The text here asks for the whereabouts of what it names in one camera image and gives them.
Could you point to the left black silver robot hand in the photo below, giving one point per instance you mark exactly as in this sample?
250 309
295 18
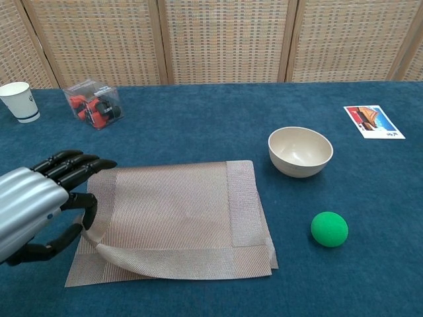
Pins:
23 201

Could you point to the brown woven placemat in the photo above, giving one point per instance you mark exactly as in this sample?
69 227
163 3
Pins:
172 211

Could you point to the white bowl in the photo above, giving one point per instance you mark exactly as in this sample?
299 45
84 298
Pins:
299 155

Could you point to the green foam ball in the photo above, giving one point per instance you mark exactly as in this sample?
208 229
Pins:
329 229

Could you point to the white paper cup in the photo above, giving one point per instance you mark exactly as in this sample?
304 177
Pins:
20 102

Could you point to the clear box of red-black parts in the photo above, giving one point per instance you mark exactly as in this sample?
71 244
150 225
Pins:
92 105

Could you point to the blue carpet table cover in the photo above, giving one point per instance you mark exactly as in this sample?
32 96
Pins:
198 132

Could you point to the woven wooden folding screen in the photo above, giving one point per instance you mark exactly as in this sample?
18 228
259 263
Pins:
224 39

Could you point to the colourful postcard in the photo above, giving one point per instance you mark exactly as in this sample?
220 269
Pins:
373 122

